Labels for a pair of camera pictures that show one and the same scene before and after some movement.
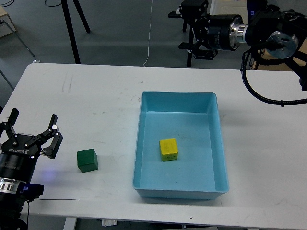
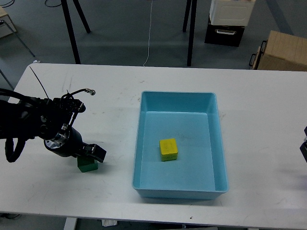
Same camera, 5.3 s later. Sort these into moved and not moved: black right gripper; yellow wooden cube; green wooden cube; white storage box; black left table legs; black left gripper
Moved: black right gripper; black left gripper
Not moved: white storage box; green wooden cube; black left table legs; yellow wooden cube
